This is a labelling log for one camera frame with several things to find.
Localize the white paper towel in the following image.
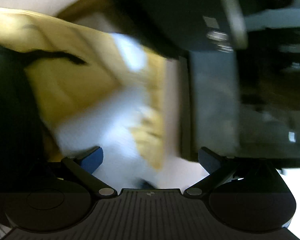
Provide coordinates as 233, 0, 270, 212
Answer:
54, 87, 158, 191

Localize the black blue knee pad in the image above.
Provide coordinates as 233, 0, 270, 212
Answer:
0, 42, 88, 170

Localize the yellow cartoon printed cloth mat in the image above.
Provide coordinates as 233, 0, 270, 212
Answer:
0, 8, 166, 170

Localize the black round appliance on legs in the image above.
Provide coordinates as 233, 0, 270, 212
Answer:
53, 0, 249, 61

